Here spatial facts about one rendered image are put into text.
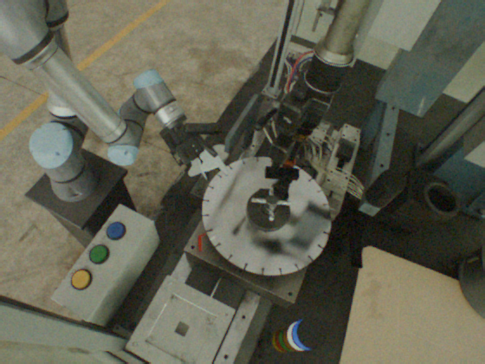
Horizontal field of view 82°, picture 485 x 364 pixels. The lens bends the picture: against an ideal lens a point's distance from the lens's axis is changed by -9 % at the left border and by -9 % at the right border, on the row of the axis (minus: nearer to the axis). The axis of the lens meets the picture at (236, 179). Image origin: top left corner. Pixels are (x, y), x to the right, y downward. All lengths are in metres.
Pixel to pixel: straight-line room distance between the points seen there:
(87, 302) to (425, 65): 0.86
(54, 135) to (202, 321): 0.63
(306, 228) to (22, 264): 1.58
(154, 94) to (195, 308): 0.54
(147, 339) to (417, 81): 0.77
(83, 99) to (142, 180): 1.26
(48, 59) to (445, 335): 1.23
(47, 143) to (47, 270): 1.06
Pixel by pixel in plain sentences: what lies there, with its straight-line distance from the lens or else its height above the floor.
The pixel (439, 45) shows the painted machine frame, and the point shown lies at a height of 1.37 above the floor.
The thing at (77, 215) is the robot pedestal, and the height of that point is 0.75.
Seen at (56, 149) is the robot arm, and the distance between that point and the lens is 0.92.
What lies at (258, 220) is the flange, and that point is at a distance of 0.74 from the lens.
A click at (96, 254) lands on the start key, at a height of 0.91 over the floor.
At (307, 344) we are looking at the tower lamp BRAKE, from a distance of 0.49.
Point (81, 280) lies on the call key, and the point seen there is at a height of 0.91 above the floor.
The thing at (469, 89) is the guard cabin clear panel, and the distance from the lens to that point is 1.88.
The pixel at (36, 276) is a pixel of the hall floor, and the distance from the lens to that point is 1.90.
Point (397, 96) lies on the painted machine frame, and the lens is 0.70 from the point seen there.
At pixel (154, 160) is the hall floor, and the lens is 2.02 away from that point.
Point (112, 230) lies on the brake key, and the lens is 0.81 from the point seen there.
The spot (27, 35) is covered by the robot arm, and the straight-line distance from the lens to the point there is 0.68.
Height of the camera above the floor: 1.62
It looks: 58 degrees down
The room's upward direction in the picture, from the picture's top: 10 degrees clockwise
